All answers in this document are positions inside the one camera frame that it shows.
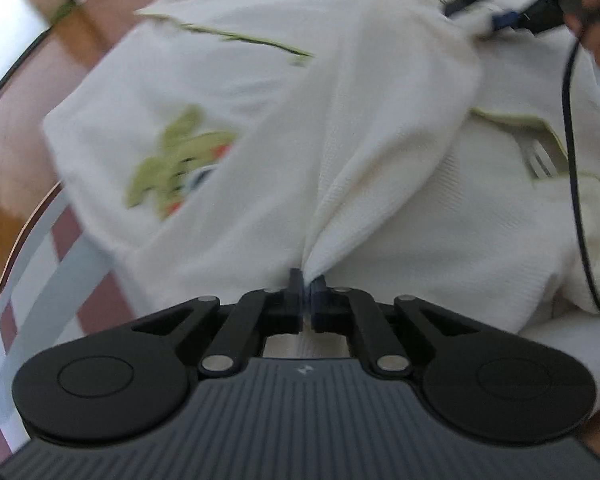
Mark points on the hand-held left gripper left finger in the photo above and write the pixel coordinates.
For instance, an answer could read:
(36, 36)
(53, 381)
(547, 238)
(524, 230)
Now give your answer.
(294, 305)

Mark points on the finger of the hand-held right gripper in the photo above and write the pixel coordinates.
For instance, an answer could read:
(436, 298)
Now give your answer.
(460, 5)
(507, 21)

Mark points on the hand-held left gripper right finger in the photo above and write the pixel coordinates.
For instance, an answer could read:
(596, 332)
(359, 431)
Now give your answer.
(322, 310)

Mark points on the white garment with green monster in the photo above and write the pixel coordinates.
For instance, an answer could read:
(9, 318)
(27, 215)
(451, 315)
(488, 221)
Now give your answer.
(380, 135)

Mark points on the white door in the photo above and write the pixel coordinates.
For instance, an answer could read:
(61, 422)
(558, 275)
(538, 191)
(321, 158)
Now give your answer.
(0, 20)

